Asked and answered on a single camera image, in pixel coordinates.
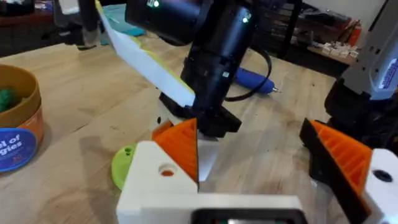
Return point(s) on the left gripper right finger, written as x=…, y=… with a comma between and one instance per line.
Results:
x=345, y=161

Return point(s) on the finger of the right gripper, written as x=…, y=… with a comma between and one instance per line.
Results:
x=183, y=146
x=206, y=155

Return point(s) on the green disc with holes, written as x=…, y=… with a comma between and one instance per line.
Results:
x=121, y=165

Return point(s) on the orange toy tub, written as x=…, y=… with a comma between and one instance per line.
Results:
x=28, y=124

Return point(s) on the teal sheet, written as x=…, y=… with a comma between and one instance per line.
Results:
x=124, y=21

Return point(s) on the upright flat wrist plate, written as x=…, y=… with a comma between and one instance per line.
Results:
x=146, y=62

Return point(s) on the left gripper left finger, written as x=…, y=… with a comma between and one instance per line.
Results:
x=149, y=168

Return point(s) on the blue electric screwdriver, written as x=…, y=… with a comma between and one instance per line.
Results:
x=248, y=79

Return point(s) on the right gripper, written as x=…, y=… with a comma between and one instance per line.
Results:
x=217, y=56

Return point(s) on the cluttered wooden bench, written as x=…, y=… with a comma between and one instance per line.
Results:
x=329, y=40

